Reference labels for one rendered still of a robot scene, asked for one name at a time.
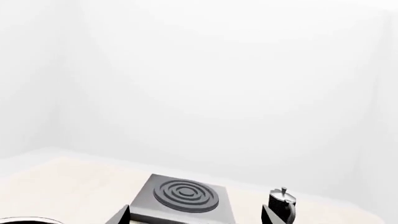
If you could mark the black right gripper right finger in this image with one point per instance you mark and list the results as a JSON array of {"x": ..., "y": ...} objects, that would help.
[{"x": 269, "y": 217}]

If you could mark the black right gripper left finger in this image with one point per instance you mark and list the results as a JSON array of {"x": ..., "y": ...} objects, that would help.
[{"x": 122, "y": 217}]

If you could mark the grey single-burner stove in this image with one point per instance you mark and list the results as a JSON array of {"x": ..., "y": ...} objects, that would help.
[{"x": 183, "y": 193}]

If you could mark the black and silver moka pot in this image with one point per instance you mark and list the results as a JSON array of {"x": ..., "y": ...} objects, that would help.
[{"x": 283, "y": 203}]

